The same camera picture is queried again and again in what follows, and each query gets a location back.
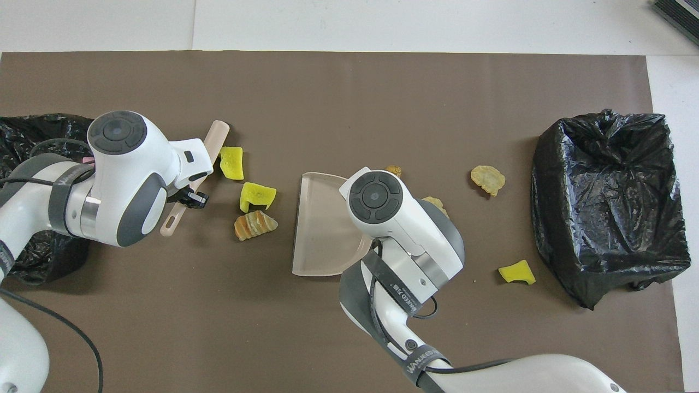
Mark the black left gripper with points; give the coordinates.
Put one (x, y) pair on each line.
(184, 194)

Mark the yellow sponge with green side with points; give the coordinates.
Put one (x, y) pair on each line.
(231, 162)

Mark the notched yellow sponge piece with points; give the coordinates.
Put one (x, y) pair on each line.
(256, 195)

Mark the sliced toy bread loaf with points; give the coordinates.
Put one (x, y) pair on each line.
(255, 225)

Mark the beige plastic dustpan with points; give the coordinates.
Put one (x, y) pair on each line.
(322, 229)

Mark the brown bread roll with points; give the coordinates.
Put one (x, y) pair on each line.
(394, 171)

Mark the pale greenish cracker piece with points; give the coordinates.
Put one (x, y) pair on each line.
(438, 206)

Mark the golden potato chip piece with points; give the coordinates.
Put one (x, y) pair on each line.
(488, 179)

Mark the small yellow sponge piece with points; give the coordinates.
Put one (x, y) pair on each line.
(516, 272)

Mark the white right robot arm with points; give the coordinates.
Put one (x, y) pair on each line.
(382, 202)

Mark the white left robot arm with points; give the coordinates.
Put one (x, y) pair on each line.
(125, 180)

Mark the black bag lined pink bin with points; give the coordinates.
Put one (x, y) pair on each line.
(49, 265)

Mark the brown paper table mat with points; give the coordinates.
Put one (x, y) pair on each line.
(349, 87)

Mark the dark ribbed panel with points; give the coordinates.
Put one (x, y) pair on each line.
(682, 16)

